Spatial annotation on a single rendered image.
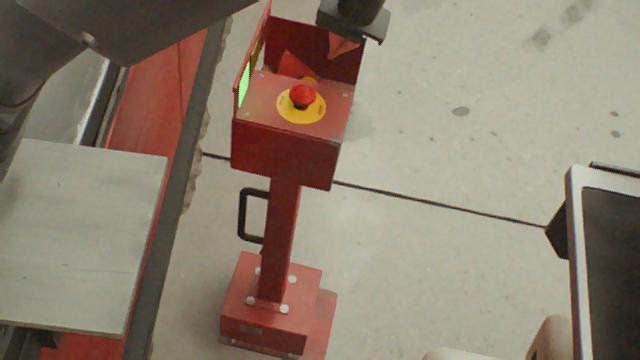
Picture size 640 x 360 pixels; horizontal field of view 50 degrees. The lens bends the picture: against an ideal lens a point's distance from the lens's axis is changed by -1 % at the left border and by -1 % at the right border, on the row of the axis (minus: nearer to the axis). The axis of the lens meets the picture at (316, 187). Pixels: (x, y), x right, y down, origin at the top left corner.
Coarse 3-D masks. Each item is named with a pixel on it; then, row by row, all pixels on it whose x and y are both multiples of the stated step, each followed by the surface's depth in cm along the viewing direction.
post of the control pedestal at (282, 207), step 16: (272, 192) 122; (288, 192) 121; (272, 208) 126; (288, 208) 125; (272, 224) 130; (288, 224) 129; (272, 240) 134; (288, 240) 133; (272, 256) 139; (288, 256) 138; (272, 272) 144; (272, 288) 149
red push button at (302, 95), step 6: (300, 84) 99; (294, 90) 98; (300, 90) 98; (306, 90) 98; (312, 90) 99; (294, 96) 98; (300, 96) 98; (306, 96) 98; (312, 96) 98; (294, 102) 98; (300, 102) 97; (306, 102) 98; (312, 102) 98; (300, 108) 99; (306, 108) 100
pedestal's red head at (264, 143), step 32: (256, 32) 100; (288, 32) 109; (320, 32) 108; (288, 64) 111; (320, 64) 113; (352, 64) 111; (256, 96) 101; (352, 96) 103; (256, 128) 98; (288, 128) 98; (320, 128) 98; (256, 160) 104; (288, 160) 103; (320, 160) 101
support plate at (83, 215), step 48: (48, 144) 64; (0, 192) 60; (48, 192) 61; (96, 192) 61; (144, 192) 62; (0, 240) 57; (48, 240) 58; (96, 240) 58; (144, 240) 59; (0, 288) 55; (48, 288) 55; (96, 288) 56
